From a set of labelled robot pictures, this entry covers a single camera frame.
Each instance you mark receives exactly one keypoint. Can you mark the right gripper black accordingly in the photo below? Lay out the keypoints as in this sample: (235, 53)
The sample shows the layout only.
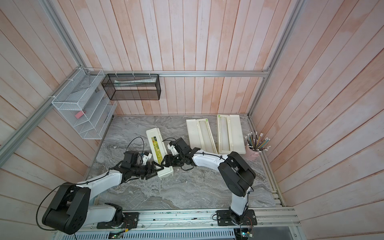
(168, 159)

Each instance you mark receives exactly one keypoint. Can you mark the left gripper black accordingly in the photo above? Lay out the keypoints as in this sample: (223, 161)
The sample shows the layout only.
(148, 166)

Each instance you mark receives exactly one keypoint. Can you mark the cream dispenser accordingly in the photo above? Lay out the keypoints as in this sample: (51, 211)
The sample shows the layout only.
(159, 152)
(200, 135)
(236, 137)

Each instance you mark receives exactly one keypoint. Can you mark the plastic wrap roll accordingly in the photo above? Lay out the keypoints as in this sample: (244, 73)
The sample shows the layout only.
(207, 142)
(225, 134)

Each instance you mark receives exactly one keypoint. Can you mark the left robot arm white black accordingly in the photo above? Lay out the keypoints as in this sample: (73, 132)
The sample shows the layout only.
(70, 208)

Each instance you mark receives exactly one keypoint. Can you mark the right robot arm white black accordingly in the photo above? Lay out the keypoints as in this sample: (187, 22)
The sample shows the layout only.
(235, 171)

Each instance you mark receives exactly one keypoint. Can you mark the pencil holder with pencils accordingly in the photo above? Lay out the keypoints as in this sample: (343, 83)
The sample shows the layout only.
(256, 144)

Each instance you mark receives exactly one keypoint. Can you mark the pink eraser block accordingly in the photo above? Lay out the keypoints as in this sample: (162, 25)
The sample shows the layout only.
(79, 114)

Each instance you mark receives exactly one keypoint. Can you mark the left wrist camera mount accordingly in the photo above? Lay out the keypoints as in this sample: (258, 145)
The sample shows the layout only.
(145, 157)

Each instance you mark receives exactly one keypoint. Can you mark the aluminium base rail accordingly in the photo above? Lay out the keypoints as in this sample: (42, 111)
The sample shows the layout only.
(202, 219)

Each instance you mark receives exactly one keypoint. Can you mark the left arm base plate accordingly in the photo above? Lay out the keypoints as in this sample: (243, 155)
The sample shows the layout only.
(121, 221)

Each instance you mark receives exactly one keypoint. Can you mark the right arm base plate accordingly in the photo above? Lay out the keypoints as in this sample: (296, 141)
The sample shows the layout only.
(229, 218)

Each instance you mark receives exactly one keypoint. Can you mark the black wire mesh basket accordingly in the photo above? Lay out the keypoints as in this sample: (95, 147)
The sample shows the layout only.
(127, 87)

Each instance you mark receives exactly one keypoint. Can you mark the white wire mesh shelf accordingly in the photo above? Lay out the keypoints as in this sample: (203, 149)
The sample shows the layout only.
(81, 93)

